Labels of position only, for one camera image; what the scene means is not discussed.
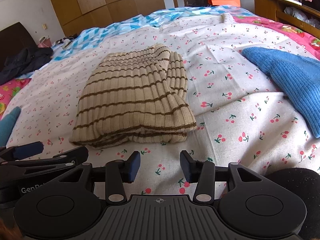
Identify beige brown striped sweater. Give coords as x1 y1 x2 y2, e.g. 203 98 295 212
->
70 44 196 148

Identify pink strawberry print pillow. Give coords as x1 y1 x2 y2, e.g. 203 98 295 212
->
0 78 31 118

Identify white cherry print bedsheet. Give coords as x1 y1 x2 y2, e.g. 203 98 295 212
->
7 14 319 195

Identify dark navy jacket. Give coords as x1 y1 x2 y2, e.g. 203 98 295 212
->
1 47 53 85

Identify dark brown headboard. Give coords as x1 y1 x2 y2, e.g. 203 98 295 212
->
0 22 37 70

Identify blue white checkered quilt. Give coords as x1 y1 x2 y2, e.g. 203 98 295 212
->
53 5 255 61

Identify brown wooden wardrobe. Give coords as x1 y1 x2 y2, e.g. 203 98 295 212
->
51 0 165 36

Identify pink strawberry print blanket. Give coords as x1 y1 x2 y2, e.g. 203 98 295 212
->
233 16 319 60

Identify wooden shelf cabinet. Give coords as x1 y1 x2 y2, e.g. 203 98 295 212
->
252 0 320 40

